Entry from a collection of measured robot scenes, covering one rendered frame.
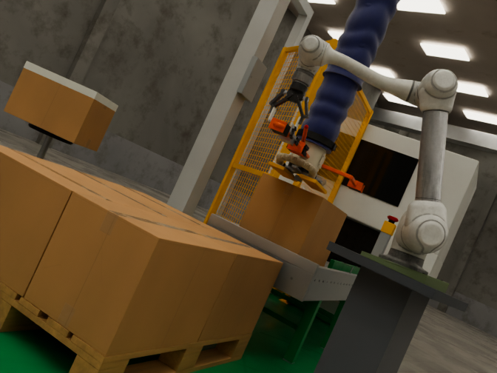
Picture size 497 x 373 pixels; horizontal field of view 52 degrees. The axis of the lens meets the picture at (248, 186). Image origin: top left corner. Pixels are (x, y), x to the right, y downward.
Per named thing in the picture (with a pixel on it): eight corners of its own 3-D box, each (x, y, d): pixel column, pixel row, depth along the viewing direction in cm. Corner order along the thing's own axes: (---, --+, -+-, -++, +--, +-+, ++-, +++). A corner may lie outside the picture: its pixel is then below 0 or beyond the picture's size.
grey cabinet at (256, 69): (246, 101, 400) (262, 66, 401) (251, 103, 398) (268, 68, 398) (236, 91, 382) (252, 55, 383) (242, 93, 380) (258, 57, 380)
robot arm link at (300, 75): (299, 73, 243) (293, 84, 243) (293, 66, 235) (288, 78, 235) (316, 78, 240) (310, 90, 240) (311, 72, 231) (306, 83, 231)
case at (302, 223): (271, 245, 349) (294, 192, 350) (322, 270, 332) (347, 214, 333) (234, 234, 295) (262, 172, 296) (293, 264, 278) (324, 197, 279)
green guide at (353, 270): (367, 279, 481) (370, 270, 482) (377, 283, 477) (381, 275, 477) (325, 270, 337) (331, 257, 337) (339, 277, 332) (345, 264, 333)
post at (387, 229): (320, 369, 314) (386, 221, 317) (330, 374, 311) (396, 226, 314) (317, 370, 308) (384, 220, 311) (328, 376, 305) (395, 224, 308)
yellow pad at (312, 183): (310, 188, 301) (313, 180, 301) (326, 194, 297) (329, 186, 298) (298, 176, 269) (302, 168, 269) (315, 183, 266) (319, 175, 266)
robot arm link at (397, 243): (421, 260, 235) (436, 214, 236) (430, 262, 217) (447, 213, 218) (387, 246, 237) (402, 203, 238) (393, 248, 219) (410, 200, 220)
